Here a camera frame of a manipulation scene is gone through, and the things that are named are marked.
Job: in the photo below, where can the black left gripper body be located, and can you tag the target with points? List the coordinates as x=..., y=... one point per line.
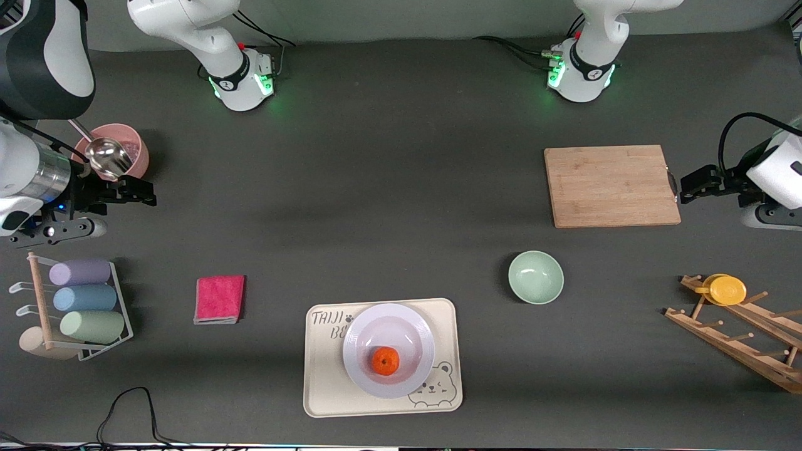
x=730, y=184

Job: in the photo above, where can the white round plate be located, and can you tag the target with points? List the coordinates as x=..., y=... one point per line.
x=388, y=326

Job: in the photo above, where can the orange fruit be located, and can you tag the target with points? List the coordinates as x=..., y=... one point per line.
x=385, y=361

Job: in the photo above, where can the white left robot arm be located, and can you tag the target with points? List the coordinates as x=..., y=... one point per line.
x=589, y=62

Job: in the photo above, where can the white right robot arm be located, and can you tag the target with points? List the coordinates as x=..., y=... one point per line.
x=69, y=56

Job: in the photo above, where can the metal scoop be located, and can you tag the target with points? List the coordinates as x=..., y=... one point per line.
x=108, y=156

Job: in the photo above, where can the pink bowl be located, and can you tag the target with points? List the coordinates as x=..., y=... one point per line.
x=138, y=153

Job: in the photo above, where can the purple cup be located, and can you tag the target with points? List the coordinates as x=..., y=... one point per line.
x=81, y=272

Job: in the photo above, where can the wooden cutting board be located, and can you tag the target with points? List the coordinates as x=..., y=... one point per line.
x=608, y=188

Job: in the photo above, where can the yellow cup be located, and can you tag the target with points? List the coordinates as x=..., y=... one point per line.
x=727, y=290

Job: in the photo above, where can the blue cup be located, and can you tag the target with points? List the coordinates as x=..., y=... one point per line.
x=84, y=298

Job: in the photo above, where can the green cup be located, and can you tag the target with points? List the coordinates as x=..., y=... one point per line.
x=94, y=326

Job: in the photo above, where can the pink folded cloth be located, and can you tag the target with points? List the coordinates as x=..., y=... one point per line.
x=219, y=299

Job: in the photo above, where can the beige cup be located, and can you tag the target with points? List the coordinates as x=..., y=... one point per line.
x=31, y=344

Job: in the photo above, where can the wooden peg drying rack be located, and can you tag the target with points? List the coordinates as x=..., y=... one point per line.
x=733, y=347

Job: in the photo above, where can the pale green bowl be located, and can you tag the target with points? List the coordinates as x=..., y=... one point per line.
x=536, y=277

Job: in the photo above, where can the cream tray with bear print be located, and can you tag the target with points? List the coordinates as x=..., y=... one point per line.
x=326, y=388

